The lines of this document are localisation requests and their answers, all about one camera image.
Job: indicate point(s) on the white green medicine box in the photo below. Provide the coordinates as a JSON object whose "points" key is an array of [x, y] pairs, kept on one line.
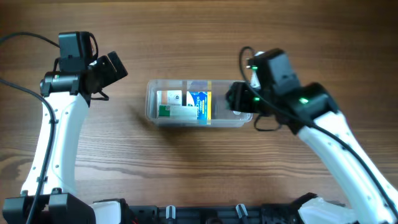
{"points": [[177, 112]]}

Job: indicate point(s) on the white Hansaplast plaster box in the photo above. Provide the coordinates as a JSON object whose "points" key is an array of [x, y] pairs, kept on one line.
{"points": [[169, 97]]}

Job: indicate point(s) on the clear plastic container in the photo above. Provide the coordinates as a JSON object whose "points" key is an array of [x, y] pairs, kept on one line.
{"points": [[222, 117]]}

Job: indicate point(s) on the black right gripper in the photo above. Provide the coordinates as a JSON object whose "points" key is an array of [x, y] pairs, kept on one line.
{"points": [[236, 98]]}

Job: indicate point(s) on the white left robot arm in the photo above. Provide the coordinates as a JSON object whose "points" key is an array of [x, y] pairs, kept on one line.
{"points": [[48, 193]]}

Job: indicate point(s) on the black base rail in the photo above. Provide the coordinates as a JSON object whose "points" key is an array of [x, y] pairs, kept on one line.
{"points": [[202, 214]]}

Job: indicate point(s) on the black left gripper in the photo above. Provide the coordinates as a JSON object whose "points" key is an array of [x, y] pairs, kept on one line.
{"points": [[116, 64]]}

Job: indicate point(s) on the blue yellow cough drops bag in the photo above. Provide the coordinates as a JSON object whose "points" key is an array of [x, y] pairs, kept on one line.
{"points": [[203, 101]]}

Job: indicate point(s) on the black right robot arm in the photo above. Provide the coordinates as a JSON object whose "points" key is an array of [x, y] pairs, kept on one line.
{"points": [[270, 87]]}

